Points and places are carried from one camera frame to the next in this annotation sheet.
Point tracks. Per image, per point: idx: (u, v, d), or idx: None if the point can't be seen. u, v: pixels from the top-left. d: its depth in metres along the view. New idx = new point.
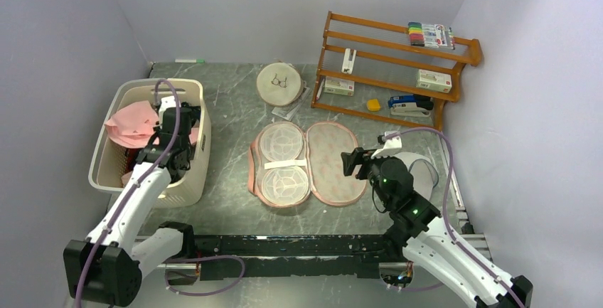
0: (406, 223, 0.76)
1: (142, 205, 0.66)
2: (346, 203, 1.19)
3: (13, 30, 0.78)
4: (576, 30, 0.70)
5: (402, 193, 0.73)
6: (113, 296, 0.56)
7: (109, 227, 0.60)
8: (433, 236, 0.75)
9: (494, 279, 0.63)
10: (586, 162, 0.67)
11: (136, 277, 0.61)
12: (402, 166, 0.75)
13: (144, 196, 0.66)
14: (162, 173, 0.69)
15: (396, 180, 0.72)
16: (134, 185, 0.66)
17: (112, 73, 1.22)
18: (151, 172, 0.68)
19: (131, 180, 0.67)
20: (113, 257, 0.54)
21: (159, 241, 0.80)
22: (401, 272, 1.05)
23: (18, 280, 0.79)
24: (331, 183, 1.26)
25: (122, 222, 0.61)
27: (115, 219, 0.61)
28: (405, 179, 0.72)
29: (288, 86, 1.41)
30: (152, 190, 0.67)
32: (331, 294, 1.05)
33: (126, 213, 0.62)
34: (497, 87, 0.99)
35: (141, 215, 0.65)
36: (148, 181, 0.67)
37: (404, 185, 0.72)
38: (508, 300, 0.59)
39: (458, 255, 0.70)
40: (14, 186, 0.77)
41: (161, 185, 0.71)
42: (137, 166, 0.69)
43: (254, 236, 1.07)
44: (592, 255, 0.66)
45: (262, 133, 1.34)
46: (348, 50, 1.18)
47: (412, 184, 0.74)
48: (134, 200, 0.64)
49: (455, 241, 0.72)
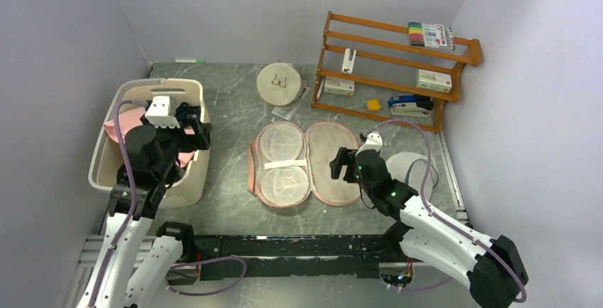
0: (388, 208, 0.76)
1: (125, 266, 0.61)
2: (346, 203, 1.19)
3: (13, 29, 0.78)
4: (575, 31, 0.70)
5: (377, 177, 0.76)
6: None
7: (92, 303, 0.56)
8: (410, 212, 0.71)
9: (472, 241, 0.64)
10: (586, 162, 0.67)
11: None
12: (374, 153, 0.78)
13: (124, 258, 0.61)
14: (139, 226, 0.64)
15: (369, 165, 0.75)
16: (111, 249, 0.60)
17: (112, 73, 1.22)
18: (125, 230, 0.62)
19: (104, 242, 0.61)
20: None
21: (156, 264, 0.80)
22: (401, 272, 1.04)
23: (18, 280, 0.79)
24: (331, 183, 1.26)
25: (105, 295, 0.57)
27: (96, 292, 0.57)
28: (377, 163, 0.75)
29: (288, 86, 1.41)
30: (131, 247, 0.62)
32: (331, 294, 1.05)
33: (107, 284, 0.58)
34: (498, 86, 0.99)
35: (124, 273, 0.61)
36: (125, 239, 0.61)
37: (377, 168, 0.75)
38: (486, 259, 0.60)
39: (437, 228, 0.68)
40: (14, 185, 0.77)
41: (141, 234, 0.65)
42: (109, 221, 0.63)
43: (254, 236, 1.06)
44: (594, 255, 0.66)
45: (262, 133, 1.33)
46: (348, 50, 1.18)
47: (385, 168, 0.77)
48: (114, 267, 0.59)
49: (431, 213, 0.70)
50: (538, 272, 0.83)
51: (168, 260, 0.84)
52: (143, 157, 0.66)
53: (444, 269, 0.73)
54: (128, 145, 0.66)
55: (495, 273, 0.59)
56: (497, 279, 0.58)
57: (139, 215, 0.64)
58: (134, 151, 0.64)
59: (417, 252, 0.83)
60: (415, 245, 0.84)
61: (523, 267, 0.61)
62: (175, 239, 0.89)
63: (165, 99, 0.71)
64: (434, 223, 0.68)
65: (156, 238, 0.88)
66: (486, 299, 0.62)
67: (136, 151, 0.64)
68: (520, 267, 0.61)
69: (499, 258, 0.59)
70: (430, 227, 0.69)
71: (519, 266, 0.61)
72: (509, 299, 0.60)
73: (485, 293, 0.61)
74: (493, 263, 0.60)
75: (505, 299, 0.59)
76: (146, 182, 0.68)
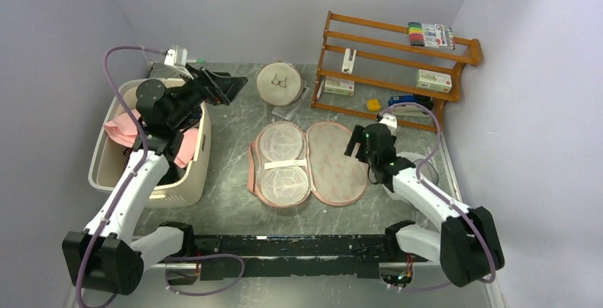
0: (383, 176, 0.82)
1: (140, 194, 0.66)
2: (346, 203, 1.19)
3: (13, 30, 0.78)
4: (575, 32, 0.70)
5: (380, 145, 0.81)
6: (116, 286, 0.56)
7: (107, 218, 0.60)
8: (400, 178, 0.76)
9: (449, 205, 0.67)
10: (587, 163, 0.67)
11: (138, 265, 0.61)
12: (382, 124, 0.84)
13: (141, 186, 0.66)
14: (158, 161, 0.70)
15: (375, 131, 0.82)
16: (131, 174, 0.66)
17: (112, 73, 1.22)
18: (146, 161, 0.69)
19: (127, 168, 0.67)
20: (112, 249, 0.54)
21: (158, 237, 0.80)
22: (401, 272, 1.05)
23: (18, 281, 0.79)
24: (331, 183, 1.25)
25: (121, 213, 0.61)
27: (111, 209, 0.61)
28: (383, 131, 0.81)
29: (288, 86, 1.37)
30: (149, 178, 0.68)
32: (331, 294, 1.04)
33: (123, 203, 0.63)
34: (498, 87, 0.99)
35: (138, 202, 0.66)
36: (146, 169, 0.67)
37: (382, 137, 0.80)
38: (458, 220, 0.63)
39: (421, 193, 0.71)
40: (13, 185, 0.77)
41: (158, 173, 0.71)
42: (134, 156, 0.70)
43: (254, 236, 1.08)
44: (594, 255, 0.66)
45: (262, 133, 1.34)
46: (348, 50, 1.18)
47: (390, 141, 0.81)
48: (131, 190, 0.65)
49: (419, 179, 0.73)
50: (538, 272, 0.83)
51: (165, 243, 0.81)
52: (158, 112, 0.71)
53: (431, 252, 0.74)
54: (140, 100, 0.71)
55: (461, 232, 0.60)
56: (463, 239, 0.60)
57: (161, 152, 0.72)
58: (148, 107, 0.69)
59: (412, 244, 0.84)
60: (409, 232, 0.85)
61: (498, 244, 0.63)
62: (179, 229, 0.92)
63: (172, 48, 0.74)
64: (420, 188, 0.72)
65: (161, 227, 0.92)
66: (451, 267, 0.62)
67: (149, 107, 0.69)
68: (494, 244, 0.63)
69: (470, 222, 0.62)
70: (414, 192, 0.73)
71: (494, 244, 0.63)
72: (476, 272, 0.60)
73: (450, 261, 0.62)
74: (462, 225, 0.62)
75: (471, 269, 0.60)
76: (165, 134, 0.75)
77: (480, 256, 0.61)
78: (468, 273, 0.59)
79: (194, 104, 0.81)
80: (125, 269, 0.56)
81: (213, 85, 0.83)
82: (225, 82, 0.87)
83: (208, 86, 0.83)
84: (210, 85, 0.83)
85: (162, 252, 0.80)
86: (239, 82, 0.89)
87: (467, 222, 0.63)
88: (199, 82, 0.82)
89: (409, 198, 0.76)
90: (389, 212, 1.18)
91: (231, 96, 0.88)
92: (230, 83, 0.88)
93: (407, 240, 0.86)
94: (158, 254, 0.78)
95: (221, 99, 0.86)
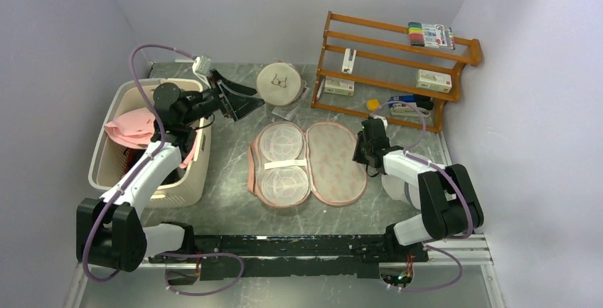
0: (376, 161, 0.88)
1: (153, 176, 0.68)
2: (346, 203, 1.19)
3: (13, 30, 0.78)
4: (574, 33, 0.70)
5: (372, 134, 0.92)
6: (119, 259, 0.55)
7: (122, 188, 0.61)
8: (389, 156, 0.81)
9: (427, 164, 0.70)
10: (587, 163, 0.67)
11: (141, 245, 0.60)
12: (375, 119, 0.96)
13: (156, 168, 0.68)
14: (174, 150, 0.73)
15: (368, 122, 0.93)
16: (148, 157, 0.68)
17: (112, 73, 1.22)
18: (163, 149, 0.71)
19: (144, 154, 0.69)
20: (124, 216, 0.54)
21: (161, 229, 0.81)
22: (401, 272, 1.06)
23: (18, 280, 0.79)
24: (331, 183, 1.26)
25: (135, 186, 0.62)
27: (128, 182, 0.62)
28: (375, 121, 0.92)
29: (288, 86, 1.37)
30: (163, 165, 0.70)
32: (331, 294, 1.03)
33: (138, 180, 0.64)
34: (497, 87, 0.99)
35: (151, 183, 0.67)
36: (161, 155, 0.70)
37: (374, 126, 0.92)
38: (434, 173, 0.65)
39: (405, 162, 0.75)
40: (13, 185, 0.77)
41: (172, 162, 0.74)
42: (151, 145, 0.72)
43: (254, 236, 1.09)
44: (595, 255, 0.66)
45: (262, 133, 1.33)
46: (348, 50, 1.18)
47: (382, 131, 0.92)
48: (147, 171, 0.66)
49: (405, 152, 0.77)
50: (538, 272, 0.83)
51: (168, 235, 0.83)
52: (173, 114, 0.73)
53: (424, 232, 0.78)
54: (157, 102, 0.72)
55: (435, 183, 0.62)
56: (437, 190, 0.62)
57: (176, 144, 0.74)
58: (163, 109, 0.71)
59: (410, 237, 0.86)
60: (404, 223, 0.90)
61: (475, 197, 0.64)
62: (182, 226, 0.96)
63: (199, 57, 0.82)
64: (404, 159, 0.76)
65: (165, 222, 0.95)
66: (431, 222, 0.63)
67: (165, 109, 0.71)
68: (471, 196, 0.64)
69: (446, 176, 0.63)
70: (399, 163, 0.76)
71: (471, 196, 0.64)
72: (453, 225, 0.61)
73: (429, 214, 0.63)
74: (437, 178, 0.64)
75: (449, 222, 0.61)
76: (178, 134, 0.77)
77: (459, 210, 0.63)
78: (444, 225, 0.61)
79: (207, 110, 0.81)
80: (131, 241, 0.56)
81: (227, 99, 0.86)
82: (241, 98, 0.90)
83: (223, 98, 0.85)
84: (225, 98, 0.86)
85: (161, 250, 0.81)
86: (254, 102, 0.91)
87: (443, 175, 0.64)
88: (216, 92, 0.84)
89: (398, 175, 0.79)
90: (389, 212, 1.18)
91: (242, 112, 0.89)
92: (245, 101, 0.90)
93: (403, 232, 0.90)
94: (158, 248, 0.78)
95: (231, 114, 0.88)
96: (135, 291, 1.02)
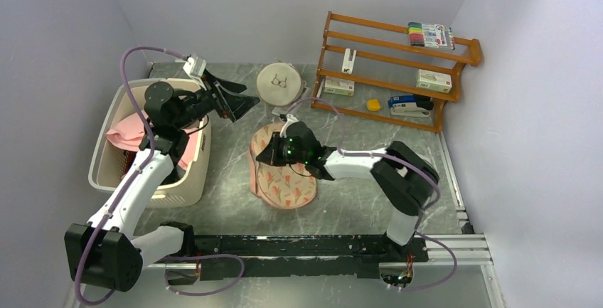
0: (320, 172, 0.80)
1: (144, 191, 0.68)
2: (303, 203, 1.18)
3: (13, 30, 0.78)
4: (575, 33, 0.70)
5: (306, 145, 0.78)
6: (114, 281, 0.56)
7: (110, 212, 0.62)
8: (329, 164, 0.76)
9: (370, 155, 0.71)
10: (587, 162, 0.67)
11: (136, 262, 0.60)
12: (296, 124, 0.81)
13: (146, 183, 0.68)
14: (163, 160, 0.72)
15: (298, 136, 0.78)
16: (136, 171, 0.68)
17: (111, 73, 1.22)
18: (151, 159, 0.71)
19: (133, 166, 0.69)
20: (114, 242, 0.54)
21: (159, 235, 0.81)
22: (401, 272, 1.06)
23: (18, 279, 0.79)
24: (289, 187, 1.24)
25: (124, 208, 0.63)
27: (115, 204, 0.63)
28: (306, 133, 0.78)
29: (288, 86, 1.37)
30: (153, 176, 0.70)
32: (331, 294, 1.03)
33: (126, 198, 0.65)
34: (497, 87, 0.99)
35: (142, 200, 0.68)
36: (151, 167, 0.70)
37: (306, 138, 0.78)
38: (383, 162, 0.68)
39: (348, 161, 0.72)
40: (14, 183, 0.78)
41: (164, 171, 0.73)
42: (139, 155, 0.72)
43: (254, 236, 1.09)
44: (594, 255, 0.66)
45: (254, 138, 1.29)
46: (348, 50, 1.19)
47: (313, 136, 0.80)
48: (136, 188, 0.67)
49: (342, 152, 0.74)
50: (537, 271, 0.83)
51: (168, 239, 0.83)
52: (165, 114, 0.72)
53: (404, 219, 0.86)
54: (148, 102, 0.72)
55: (386, 169, 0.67)
56: (393, 176, 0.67)
57: (166, 151, 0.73)
58: (155, 108, 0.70)
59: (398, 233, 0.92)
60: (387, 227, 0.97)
61: (420, 161, 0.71)
62: (180, 229, 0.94)
63: (193, 58, 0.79)
64: (345, 159, 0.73)
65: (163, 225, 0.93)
66: (404, 204, 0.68)
67: (155, 109, 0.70)
68: (419, 161, 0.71)
69: (390, 157, 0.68)
70: (344, 165, 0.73)
71: (418, 161, 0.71)
72: (419, 193, 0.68)
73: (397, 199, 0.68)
74: (387, 163, 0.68)
75: (415, 193, 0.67)
76: (169, 135, 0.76)
77: (417, 178, 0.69)
78: (414, 198, 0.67)
79: (201, 112, 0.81)
80: (124, 265, 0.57)
81: (223, 99, 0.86)
82: (237, 98, 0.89)
83: (219, 99, 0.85)
84: (220, 99, 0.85)
85: (162, 253, 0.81)
86: (251, 101, 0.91)
87: (388, 158, 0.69)
88: (210, 93, 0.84)
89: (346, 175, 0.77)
90: (390, 212, 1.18)
91: (239, 112, 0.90)
92: (242, 100, 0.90)
93: (397, 232, 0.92)
94: (158, 252, 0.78)
95: (229, 114, 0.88)
96: (134, 291, 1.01)
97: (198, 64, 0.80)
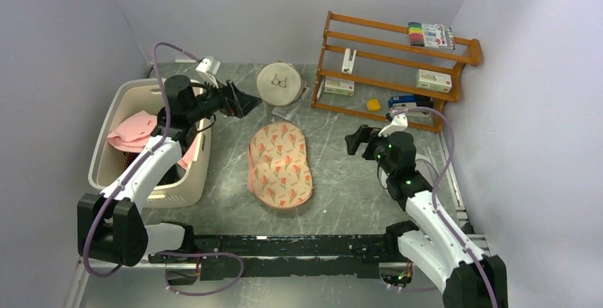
0: (397, 193, 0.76)
1: (154, 171, 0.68)
2: (299, 203, 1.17)
3: (13, 29, 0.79)
4: (574, 33, 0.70)
5: (400, 161, 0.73)
6: (120, 255, 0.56)
7: (122, 184, 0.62)
8: (416, 203, 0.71)
9: (463, 248, 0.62)
10: (586, 162, 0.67)
11: (142, 240, 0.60)
12: (405, 136, 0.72)
13: (157, 163, 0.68)
14: (174, 145, 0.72)
15: (397, 147, 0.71)
16: (148, 152, 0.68)
17: (111, 73, 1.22)
18: (163, 143, 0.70)
19: (144, 148, 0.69)
20: (124, 211, 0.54)
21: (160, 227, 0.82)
22: (401, 272, 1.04)
23: (19, 280, 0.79)
24: (286, 188, 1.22)
25: (135, 182, 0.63)
27: (127, 178, 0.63)
28: (407, 149, 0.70)
29: (288, 86, 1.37)
30: (164, 159, 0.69)
32: (331, 294, 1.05)
33: (139, 174, 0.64)
34: (497, 86, 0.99)
35: (151, 178, 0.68)
36: (162, 150, 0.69)
37: (404, 154, 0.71)
38: (469, 268, 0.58)
39: (437, 225, 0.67)
40: (15, 183, 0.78)
41: (173, 156, 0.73)
42: (151, 139, 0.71)
43: (254, 236, 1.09)
44: (593, 255, 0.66)
45: (251, 146, 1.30)
46: (348, 50, 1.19)
47: (413, 156, 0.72)
48: (147, 166, 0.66)
49: (436, 210, 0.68)
50: (537, 271, 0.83)
51: (168, 233, 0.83)
52: (179, 104, 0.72)
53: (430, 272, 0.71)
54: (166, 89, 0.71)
55: (469, 277, 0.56)
56: (471, 282, 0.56)
57: (177, 139, 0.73)
58: (173, 97, 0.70)
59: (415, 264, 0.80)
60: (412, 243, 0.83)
61: (505, 295, 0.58)
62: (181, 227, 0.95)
63: (208, 58, 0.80)
64: (435, 222, 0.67)
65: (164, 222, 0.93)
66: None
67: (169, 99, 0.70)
68: (501, 294, 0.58)
69: (481, 271, 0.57)
70: (429, 222, 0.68)
71: (502, 294, 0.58)
72: None
73: (452, 301, 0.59)
74: (472, 272, 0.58)
75: None
76: (180, 124, 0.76)
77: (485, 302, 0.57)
78: None
79: (212, 109, 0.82)
80: (133, 237, 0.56)
81: (233, 97, 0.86)
82: (244, 97, 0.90)
83: (228, 97, 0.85)
84: (230, 97, 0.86)
85: (159, 250, 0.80)
86: (255, 100, 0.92)
87: (477, 269, 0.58)
88: (220, 92, 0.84)
89: (426, 227, 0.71)
90: (389, 212, 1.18)
91: (246, 110, 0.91)
92: (247, 99, 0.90)
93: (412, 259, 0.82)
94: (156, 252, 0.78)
95: (235, 112, 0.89)
96: (136, 292, 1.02)
97: (211, 64, 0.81)
